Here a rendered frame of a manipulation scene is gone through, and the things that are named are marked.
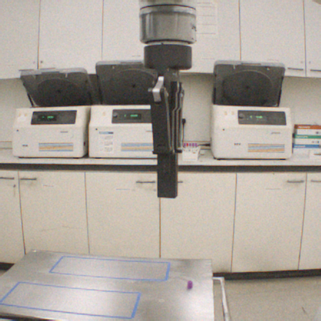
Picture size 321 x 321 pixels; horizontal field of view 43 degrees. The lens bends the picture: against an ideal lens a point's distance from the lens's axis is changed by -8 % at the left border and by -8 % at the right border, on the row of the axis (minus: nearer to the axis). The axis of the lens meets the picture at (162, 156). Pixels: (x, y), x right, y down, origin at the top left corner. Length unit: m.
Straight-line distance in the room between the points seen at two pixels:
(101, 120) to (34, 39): 0.91
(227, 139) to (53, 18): 1.60
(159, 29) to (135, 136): 2.29
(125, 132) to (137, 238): 0.73
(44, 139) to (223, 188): 1.27
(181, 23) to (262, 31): 2.62
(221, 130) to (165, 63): 2.27
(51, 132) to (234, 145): 1.25
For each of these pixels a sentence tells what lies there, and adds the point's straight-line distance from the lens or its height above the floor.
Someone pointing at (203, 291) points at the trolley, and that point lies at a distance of 1.13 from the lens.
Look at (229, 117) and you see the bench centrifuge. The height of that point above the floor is 1.18.
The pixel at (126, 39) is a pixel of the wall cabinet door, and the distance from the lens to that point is 3.21.
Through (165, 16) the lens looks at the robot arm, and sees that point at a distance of 0.64.
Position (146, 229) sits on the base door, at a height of 0.42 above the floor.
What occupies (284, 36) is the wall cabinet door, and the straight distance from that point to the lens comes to 3.28.
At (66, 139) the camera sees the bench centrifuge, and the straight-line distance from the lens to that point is 2.98.
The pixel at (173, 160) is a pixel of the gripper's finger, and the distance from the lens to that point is 0.67.
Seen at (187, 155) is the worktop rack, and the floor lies 0.94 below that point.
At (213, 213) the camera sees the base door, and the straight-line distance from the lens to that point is 2.97.
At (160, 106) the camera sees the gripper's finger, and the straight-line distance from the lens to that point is 0.62.
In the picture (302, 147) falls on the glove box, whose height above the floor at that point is 0.95.
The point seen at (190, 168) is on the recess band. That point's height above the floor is 0.84.
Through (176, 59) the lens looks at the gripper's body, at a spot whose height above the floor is 1.37.
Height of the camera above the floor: 1.31
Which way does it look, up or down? 8 degrees down
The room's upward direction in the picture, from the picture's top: straight up
